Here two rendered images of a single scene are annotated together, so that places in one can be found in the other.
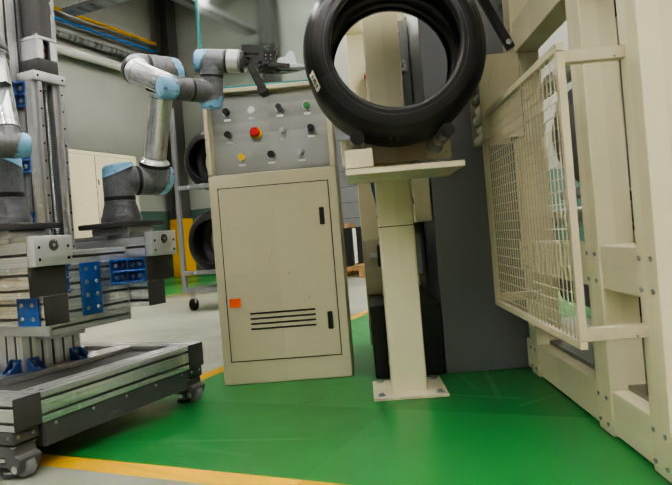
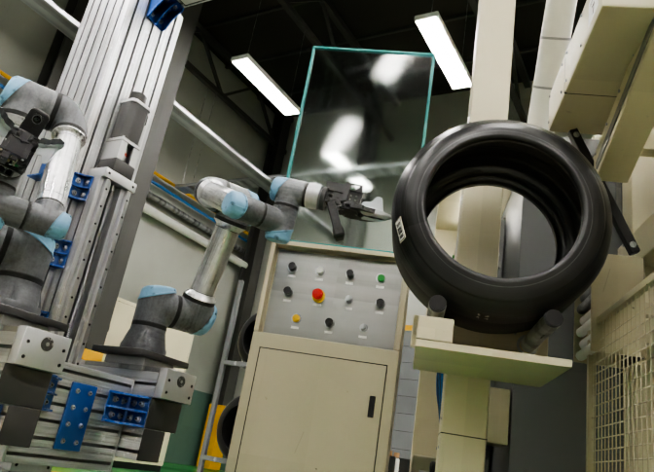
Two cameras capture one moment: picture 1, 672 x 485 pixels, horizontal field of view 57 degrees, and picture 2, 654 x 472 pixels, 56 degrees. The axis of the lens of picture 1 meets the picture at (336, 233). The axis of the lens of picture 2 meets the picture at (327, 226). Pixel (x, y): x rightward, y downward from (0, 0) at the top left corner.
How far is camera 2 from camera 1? 0.42 m
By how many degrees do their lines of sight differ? 22
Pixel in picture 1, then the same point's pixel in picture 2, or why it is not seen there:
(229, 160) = (281, 318)
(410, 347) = not seen: outside the picture
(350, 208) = (397, 437)
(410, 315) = not seen: outside the picture
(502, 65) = (623, 269)
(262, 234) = (296, 412)
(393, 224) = (459, 433)
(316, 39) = (412, 185)
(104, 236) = (117, 363)
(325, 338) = not seen: outside the picture
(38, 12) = (133, 118)
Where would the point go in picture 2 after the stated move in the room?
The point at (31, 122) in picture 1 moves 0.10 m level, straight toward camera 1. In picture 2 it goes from (85, 217) to (85, 207)
